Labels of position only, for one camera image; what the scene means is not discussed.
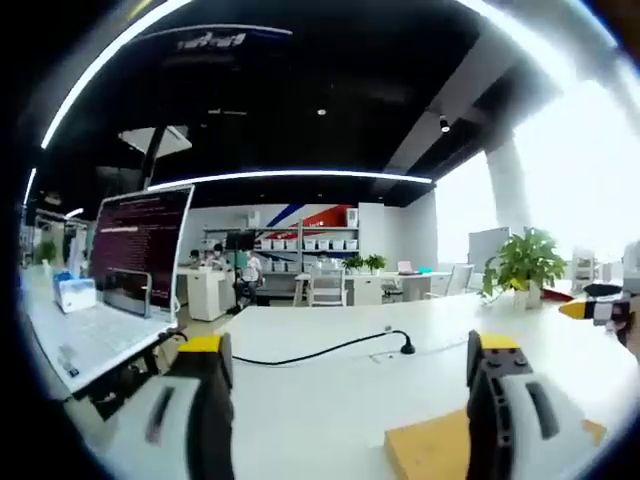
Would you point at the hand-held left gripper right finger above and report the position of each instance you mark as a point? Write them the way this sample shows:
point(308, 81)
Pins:
point(530, 425)

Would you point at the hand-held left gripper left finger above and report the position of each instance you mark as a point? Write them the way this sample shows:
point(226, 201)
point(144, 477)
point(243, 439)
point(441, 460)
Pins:
point(180, 425)

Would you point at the small wooden board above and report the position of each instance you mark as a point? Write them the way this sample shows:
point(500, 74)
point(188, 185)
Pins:
point(425, 445)

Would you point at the white standing board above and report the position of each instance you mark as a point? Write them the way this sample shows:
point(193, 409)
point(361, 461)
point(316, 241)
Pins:
point(489, 246)

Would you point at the black flat object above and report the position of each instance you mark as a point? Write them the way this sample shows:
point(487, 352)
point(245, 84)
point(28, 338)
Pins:
point(602, 289)

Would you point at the large potted plant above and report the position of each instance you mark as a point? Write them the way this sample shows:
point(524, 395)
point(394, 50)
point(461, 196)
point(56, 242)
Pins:
point(525, 260)

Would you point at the white cabinet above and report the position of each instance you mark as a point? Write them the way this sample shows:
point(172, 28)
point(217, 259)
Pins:
point(205, 295)

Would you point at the white table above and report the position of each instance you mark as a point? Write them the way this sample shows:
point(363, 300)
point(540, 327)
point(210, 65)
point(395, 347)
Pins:
point(325, 400)

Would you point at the blue and white tissue box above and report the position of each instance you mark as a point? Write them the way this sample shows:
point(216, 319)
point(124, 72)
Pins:
point(75, 295)

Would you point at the silver laptop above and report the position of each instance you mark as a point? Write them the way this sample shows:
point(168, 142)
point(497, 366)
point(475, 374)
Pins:
point(140, 235)

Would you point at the white chair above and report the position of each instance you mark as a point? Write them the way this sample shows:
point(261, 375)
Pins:
point(326, 287)

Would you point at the small potted plant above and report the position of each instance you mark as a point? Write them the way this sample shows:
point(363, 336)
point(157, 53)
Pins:
point(375, 262)
point(353, 263)

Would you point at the grey shelf rack with bins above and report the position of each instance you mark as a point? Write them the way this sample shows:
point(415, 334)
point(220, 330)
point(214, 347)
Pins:
point(310, 245)

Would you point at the white ceiling air conditioner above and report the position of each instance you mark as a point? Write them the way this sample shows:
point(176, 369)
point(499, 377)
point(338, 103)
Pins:
point(175, 139)

